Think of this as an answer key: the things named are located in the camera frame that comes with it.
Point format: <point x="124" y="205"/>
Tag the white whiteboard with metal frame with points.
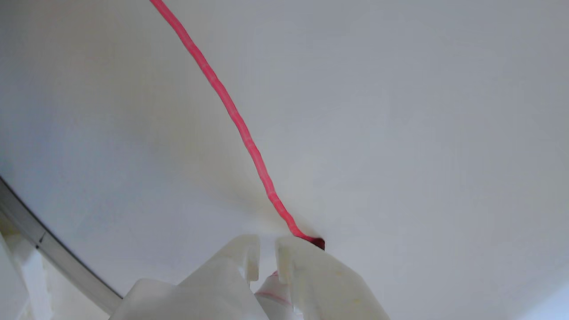
<point x="400" y="133"/>

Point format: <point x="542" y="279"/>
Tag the red whiteboard marker pen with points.
<point x="273" y="295"/>

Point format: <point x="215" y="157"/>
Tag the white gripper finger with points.
<point x="222" y="289"/>
<point x="324" y="284"/>

